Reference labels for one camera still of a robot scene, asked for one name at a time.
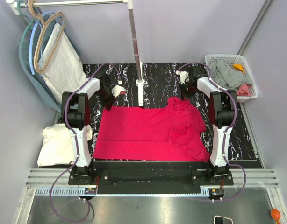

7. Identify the pink red t shirt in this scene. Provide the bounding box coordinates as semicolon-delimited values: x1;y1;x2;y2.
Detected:
93;97;210;162

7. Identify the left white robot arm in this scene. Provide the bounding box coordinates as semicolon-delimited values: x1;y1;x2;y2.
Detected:
61;72;115;168

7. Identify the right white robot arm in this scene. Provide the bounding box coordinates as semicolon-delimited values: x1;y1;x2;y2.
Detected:
176;63;237;168

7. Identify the grey t shirt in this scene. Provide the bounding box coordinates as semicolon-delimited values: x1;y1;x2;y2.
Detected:
210;61;253;91

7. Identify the white towel on hanger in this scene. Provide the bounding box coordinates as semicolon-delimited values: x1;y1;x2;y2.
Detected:
38;23;86;103

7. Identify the white plastic laundry basket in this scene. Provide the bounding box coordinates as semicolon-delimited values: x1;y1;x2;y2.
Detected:
205;54;258;102

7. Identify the orange garment in basket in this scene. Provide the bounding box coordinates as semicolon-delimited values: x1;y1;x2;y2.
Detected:
233;64;244;73

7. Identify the salmon pink t shirt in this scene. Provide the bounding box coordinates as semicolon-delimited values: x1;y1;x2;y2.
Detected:
237;83;251;97

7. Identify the cream folded t shirt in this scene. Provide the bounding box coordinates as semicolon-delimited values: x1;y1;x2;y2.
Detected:
37;124;92;167

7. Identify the teal garment on hanger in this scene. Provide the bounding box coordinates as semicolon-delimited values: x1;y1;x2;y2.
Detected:
18;23;81;112

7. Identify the blue plastic hanger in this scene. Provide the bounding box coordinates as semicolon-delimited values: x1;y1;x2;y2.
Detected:
27;11;65;76

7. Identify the green plastic hanger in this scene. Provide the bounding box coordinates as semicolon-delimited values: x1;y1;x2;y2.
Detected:
16;0;36;42

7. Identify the tan wooden hanger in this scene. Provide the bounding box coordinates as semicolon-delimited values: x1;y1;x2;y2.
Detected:
27;0;65;75

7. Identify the metal clothes rack stand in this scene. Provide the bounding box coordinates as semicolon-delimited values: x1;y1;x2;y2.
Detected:
6;0;145;107

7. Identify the smartphone with white edge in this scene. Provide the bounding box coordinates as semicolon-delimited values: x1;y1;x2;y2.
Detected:
214;215;233;224

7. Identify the orange ball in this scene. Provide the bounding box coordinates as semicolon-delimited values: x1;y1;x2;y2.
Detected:
270;209;281;224

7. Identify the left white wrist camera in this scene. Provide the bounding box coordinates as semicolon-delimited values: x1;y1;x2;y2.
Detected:
111;80;126;98

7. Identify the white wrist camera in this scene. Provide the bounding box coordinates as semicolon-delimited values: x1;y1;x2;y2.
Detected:
176;71;189;84
111;80;126;98

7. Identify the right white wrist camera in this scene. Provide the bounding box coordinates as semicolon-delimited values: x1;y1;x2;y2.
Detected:
176;71;189;84

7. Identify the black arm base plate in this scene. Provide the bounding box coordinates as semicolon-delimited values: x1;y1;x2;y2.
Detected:
68;161;234;196

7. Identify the aluminium frame rail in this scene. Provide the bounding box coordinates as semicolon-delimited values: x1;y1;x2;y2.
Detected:
16;165;287;224

